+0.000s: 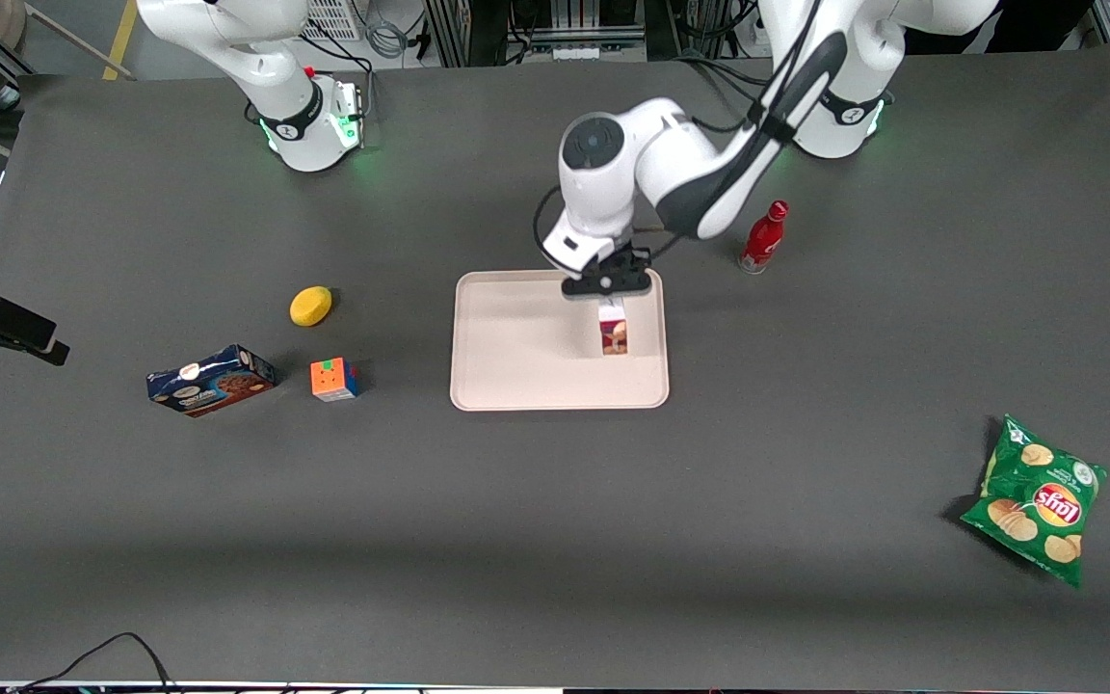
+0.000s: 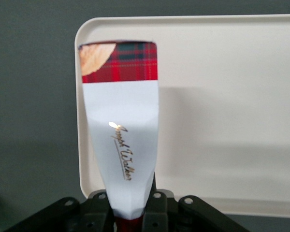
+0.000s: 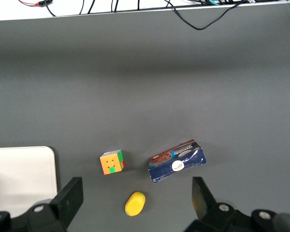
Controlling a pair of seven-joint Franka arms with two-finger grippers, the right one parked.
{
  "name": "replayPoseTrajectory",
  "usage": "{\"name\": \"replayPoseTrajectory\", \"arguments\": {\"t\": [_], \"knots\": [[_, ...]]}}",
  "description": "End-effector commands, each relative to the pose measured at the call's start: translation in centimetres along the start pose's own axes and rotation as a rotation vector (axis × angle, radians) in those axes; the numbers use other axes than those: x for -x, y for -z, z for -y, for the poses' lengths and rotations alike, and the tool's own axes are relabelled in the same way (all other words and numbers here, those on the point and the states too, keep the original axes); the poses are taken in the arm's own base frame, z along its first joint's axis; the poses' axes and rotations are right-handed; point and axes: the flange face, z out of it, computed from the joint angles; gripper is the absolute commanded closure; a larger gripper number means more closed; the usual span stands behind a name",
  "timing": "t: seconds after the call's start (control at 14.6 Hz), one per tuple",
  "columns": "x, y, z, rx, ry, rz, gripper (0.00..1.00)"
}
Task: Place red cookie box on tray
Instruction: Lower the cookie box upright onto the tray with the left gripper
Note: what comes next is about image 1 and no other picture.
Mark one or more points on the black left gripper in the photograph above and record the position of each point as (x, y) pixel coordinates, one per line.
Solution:
(628, 262)

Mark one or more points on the red cookie box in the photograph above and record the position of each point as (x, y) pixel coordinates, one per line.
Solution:
(615, 337)

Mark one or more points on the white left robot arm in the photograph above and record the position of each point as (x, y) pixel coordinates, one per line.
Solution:
(671, 164)

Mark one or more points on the beige plastic tray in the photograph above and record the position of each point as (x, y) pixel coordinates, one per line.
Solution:
(516, 347)

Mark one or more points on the blue cookie box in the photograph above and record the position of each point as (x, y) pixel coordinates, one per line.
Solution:
(213, 384)

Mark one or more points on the red soda bottle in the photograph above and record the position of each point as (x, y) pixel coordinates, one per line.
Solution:
(763, 241)

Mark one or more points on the white power strip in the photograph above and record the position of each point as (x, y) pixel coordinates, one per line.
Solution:
(576, 52)

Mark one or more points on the dark gray table mat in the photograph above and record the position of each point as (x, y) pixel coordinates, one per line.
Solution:
(555, 530)

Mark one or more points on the yellow lemon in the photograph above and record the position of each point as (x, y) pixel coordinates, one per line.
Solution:
(310, 306)

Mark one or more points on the aluminium equipment rack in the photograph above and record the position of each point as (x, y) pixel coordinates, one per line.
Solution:
(468, 29)

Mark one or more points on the colourful puzzle cube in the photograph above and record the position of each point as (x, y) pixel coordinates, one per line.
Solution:
(331, 379)

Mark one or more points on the white perforated basket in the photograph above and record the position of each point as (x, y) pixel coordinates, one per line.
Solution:
(333, 19)

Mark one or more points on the green chips bag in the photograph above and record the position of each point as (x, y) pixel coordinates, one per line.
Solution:
(1037, 501)

